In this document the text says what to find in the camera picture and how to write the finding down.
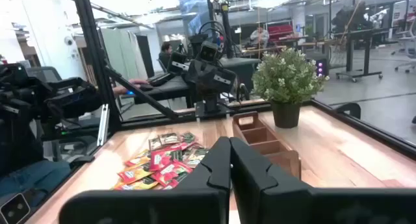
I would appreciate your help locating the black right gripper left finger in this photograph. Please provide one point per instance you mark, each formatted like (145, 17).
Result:
(201, 172)

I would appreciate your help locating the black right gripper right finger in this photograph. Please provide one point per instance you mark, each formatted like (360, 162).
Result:
(256, 178)

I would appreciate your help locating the beige tea packet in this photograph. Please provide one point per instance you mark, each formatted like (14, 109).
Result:
(196, 157)
(188, 137)
(155, 143)
(169, 138)

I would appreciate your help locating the red strawberry tea packet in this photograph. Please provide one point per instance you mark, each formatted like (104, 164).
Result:
(160, 159)
(172, 172)
(170, 184)

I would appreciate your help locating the yellow tea packet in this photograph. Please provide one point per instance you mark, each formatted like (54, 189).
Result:
(135, 174)
(138, 158)
(136, 184)

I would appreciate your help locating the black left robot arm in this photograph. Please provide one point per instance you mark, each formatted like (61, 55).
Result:
(208, 81)

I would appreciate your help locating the wooden tea organizer box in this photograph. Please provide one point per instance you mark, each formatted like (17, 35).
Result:
(286, 164)

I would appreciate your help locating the green potted plant black pot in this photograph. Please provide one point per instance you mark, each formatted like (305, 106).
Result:
(286, 78)

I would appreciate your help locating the silver aluminium profile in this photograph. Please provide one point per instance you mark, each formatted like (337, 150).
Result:
(104, 123)

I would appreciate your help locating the person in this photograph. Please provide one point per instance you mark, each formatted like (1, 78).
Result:
(130, 86)
(259, 37)
(165, 53)

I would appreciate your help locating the black table clamp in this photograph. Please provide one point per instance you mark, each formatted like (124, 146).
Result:
(81, 160)

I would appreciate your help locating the black computer tower lit fans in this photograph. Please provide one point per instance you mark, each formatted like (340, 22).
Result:
(321, 67)

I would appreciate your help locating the pale folding partition screen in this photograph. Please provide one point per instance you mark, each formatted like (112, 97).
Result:
(123, 52)

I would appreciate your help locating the black standing desk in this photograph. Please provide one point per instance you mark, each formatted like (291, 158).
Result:
(349, 52)

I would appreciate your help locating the white office chair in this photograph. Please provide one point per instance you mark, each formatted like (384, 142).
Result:
(408, 39)

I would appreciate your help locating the white dome security camera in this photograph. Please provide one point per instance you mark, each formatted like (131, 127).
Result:
(68, 41)

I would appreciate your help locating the black depth camera box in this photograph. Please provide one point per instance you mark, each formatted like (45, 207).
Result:
(14, 209)

